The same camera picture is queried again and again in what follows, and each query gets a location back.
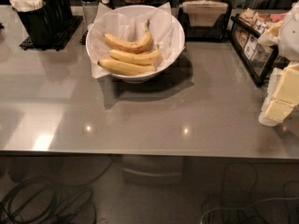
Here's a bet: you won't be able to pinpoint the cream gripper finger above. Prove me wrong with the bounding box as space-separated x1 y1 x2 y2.
273 63 299 106
264 100 294 122

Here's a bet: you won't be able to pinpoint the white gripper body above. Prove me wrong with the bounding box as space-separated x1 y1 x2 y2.
259 68 283 127

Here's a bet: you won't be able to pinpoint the yellow banana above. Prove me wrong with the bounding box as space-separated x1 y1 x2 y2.
104 21 152 54
108 47 163 65
97 59 156 77

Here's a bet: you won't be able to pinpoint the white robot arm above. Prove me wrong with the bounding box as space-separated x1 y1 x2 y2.
258 2 299 126

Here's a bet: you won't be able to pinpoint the white bowl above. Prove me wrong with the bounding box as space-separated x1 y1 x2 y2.
97 8 185 83

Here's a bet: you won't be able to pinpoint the black condiment packet rack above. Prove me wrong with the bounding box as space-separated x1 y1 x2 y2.
228 13 289 87

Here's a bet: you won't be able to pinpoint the black napkin dispenser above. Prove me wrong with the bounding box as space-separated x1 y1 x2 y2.
178 0 232 41

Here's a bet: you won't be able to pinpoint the white paper liner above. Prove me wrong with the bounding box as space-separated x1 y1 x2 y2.
86 3 174 78

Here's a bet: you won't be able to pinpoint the glass shaker dark lid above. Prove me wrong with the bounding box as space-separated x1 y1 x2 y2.
80 0 98 24

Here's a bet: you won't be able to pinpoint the black rubber mat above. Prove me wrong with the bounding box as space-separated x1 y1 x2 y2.
20 16 83 50

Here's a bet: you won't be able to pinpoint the black cutlery holder back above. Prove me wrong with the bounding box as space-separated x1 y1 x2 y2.
46 0 73 33

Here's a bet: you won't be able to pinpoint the black cutlery holder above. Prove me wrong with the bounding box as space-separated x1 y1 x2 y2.
17 0 62 49
46 0 73 33

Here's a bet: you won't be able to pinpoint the black cutlery holder front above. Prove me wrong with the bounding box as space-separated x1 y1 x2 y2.
17 0 62 49

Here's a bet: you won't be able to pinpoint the white floor cable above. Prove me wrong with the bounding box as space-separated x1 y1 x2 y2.
199 161 299 224

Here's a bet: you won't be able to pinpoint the black floor cables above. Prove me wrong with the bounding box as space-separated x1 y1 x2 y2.
0 156 116 224

